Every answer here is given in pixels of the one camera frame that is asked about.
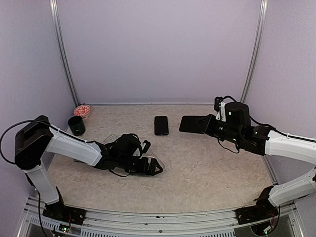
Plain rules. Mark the aluminium frame post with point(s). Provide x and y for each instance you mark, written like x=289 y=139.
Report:
x=62 y=51
x=255 y=50

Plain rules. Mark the front aluminium rail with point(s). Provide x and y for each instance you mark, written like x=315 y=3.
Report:
x=105 y=223

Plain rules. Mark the frosted clear phone case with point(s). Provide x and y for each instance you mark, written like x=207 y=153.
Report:
x=110 y=139

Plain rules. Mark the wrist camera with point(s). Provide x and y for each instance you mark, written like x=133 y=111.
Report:
x=219 y=104
x=145 y=145

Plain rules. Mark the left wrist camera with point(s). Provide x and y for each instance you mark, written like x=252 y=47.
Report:
x=145 y=145

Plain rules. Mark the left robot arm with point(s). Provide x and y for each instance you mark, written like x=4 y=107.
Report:
x=39 y=136

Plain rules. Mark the black cup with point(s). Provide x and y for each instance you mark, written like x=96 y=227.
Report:
x=76 y=125

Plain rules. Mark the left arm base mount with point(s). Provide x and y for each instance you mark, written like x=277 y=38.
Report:
x=67 y=214

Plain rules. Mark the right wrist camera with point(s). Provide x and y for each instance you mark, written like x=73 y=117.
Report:
x=219 y=104

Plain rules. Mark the clear magsafe phone case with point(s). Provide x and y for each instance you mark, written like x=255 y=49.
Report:
x=160 y=162

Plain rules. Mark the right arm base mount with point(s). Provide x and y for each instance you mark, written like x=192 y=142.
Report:
x=255 y=213

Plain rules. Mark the black phone with silver edge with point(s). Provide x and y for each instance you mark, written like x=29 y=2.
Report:
x=161 y=126

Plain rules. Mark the red white patterned bowl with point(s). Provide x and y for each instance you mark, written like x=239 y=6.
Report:
x=83 y=111

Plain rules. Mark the left aluminium frame post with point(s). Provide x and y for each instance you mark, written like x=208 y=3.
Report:
x=62 y=51

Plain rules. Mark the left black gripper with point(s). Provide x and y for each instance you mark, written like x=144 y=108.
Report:
x=143 y=170

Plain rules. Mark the right aluminium frame post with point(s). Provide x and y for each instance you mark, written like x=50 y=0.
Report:
x=255 y=50

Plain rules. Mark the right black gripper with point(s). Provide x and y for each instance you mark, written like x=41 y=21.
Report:
x=209 y=128

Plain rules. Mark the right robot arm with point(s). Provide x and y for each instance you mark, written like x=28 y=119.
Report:
x=233 y=124

